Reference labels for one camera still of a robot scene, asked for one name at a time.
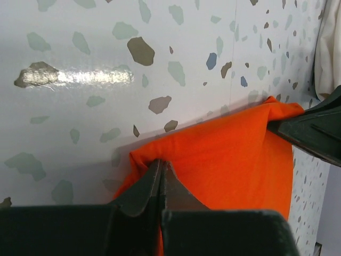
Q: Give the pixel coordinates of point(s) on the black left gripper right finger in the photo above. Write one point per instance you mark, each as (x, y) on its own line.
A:
(190, 228)

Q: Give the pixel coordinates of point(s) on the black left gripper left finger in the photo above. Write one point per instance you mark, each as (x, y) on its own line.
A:
(129, 225)

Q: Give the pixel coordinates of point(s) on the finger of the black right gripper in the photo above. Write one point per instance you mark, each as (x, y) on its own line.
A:
(318, 134)
(330, 106)

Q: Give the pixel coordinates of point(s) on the orange t-shirt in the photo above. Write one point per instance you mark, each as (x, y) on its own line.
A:
(229, 163)

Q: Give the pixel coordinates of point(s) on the folded cream t-shirt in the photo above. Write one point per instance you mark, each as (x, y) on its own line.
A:
(327, 52)

